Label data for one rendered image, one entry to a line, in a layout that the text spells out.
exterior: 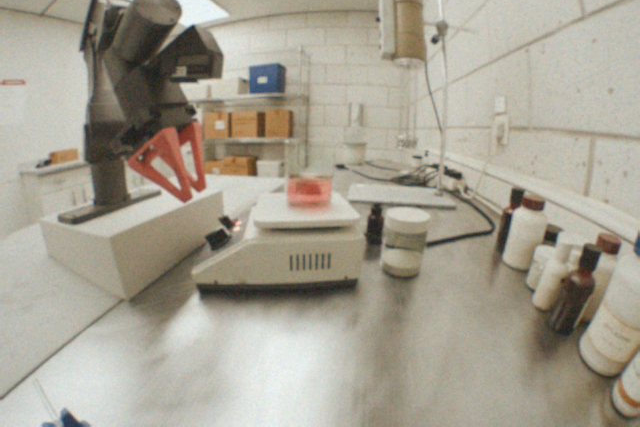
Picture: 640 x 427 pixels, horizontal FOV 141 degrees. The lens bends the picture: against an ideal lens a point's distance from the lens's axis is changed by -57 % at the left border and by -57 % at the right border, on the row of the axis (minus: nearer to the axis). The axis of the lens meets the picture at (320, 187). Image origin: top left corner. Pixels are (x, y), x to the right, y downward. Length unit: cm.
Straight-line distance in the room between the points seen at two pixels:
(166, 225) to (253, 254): 14
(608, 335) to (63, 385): 46
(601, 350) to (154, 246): 50
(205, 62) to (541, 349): 43
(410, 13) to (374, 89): 207
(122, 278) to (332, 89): 267
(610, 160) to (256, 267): 56
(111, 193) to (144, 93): 20
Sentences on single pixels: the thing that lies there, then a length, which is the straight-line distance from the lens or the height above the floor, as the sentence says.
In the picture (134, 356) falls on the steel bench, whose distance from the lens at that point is 27.
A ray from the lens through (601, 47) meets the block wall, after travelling 57.
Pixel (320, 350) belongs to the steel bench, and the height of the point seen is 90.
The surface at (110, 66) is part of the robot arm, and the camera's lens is 33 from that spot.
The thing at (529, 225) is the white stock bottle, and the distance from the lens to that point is 42.
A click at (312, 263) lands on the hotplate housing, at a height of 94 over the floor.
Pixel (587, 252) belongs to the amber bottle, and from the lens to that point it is 31.
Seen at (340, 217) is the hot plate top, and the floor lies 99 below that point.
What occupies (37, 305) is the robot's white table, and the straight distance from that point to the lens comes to 40.
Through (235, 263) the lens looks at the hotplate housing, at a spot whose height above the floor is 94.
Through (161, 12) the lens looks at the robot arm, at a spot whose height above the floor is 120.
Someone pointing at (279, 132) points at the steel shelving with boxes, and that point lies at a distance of 252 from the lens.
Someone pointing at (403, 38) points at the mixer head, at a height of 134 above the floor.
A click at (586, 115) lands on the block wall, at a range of 57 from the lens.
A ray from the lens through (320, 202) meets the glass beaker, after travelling 30.
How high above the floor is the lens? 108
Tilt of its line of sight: 13 degrees down
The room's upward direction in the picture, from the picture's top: 1 degrees clockwise
